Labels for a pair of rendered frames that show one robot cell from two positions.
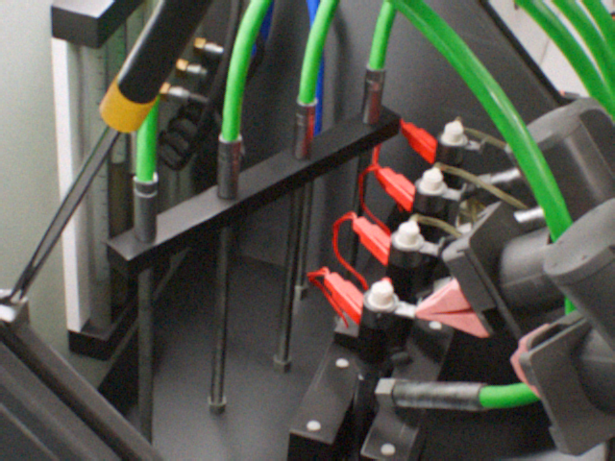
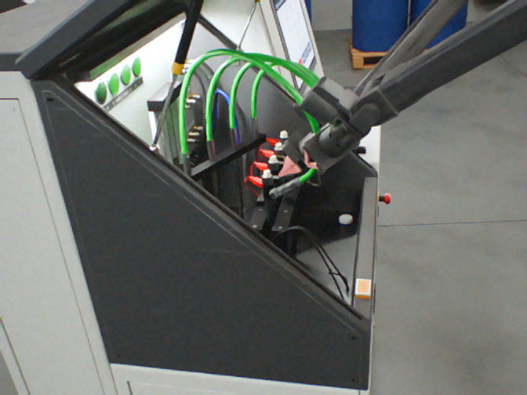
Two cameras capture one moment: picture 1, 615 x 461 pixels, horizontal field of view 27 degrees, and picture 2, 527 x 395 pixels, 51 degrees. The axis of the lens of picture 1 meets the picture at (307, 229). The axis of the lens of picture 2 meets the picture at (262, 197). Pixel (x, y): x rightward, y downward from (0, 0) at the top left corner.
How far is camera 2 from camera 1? 0.47 m
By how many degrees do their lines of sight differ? 10
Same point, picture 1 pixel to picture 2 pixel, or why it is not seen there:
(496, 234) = (296, 139)
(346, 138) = (248, 142)
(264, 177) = (223, 155)
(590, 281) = (310, 101)
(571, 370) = (317, 146)
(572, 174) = not seen: hidden behind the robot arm
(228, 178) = (212, 154)
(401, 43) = (261, 112)
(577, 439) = (323, 164)
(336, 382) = (259, 215)
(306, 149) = (235, 145)
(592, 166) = not seen: hidden behind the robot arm
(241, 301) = not seen: hidden behind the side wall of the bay
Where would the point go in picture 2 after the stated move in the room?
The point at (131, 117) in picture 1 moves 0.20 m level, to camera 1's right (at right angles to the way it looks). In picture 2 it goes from (179, 69) to (302, 59)
